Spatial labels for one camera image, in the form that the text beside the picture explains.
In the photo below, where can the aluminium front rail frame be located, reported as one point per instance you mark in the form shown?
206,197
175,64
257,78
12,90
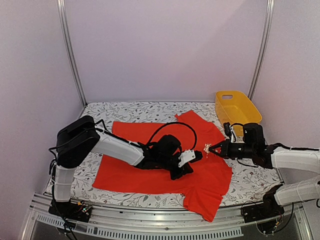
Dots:
116,222

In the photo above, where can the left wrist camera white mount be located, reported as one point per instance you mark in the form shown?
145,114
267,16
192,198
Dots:
189,156

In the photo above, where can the aluminium corner post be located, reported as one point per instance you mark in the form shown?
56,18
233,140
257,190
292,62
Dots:
61,7
270,5

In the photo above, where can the red t-shirt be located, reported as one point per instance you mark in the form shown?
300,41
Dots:
203,189

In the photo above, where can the right aluminium corner post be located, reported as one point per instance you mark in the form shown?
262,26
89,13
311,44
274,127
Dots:
270,5

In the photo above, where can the floral patterned table mat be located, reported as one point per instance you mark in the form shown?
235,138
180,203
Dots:
248,184

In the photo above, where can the left aluminium corner post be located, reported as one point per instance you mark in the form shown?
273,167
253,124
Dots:
61,7

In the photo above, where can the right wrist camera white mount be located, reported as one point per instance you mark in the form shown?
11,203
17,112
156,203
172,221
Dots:
230,132

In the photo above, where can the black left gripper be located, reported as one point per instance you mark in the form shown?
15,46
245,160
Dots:
186,170

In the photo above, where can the yellow plastic basket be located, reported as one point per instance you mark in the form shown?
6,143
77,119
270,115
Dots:
235,107

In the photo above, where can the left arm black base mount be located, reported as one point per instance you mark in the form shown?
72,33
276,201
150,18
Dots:
79,211

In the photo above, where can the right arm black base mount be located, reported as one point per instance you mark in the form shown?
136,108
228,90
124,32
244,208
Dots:
252,211

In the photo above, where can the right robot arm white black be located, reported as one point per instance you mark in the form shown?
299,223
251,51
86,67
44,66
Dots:
273,156

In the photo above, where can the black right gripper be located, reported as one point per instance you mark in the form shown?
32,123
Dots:
217,146

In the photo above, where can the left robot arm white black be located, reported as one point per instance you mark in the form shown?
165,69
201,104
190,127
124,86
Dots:
83,136

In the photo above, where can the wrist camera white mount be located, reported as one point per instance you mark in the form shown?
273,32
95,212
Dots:
230,132
189,156

